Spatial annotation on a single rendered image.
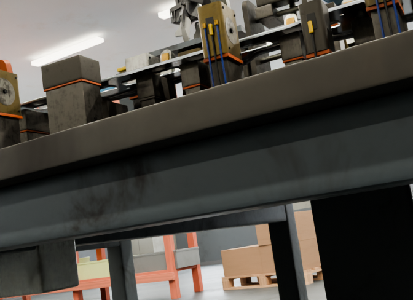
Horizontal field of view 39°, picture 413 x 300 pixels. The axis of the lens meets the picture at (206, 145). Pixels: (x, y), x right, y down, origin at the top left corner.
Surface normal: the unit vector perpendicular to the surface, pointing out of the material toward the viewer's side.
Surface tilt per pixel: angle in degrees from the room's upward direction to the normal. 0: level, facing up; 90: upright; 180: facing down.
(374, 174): 90
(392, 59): 90
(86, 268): 90
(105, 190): 90
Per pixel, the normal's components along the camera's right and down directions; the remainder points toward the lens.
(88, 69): 0.89, -0.19
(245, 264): -0.61, -0.04
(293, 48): -0.43, -0.08
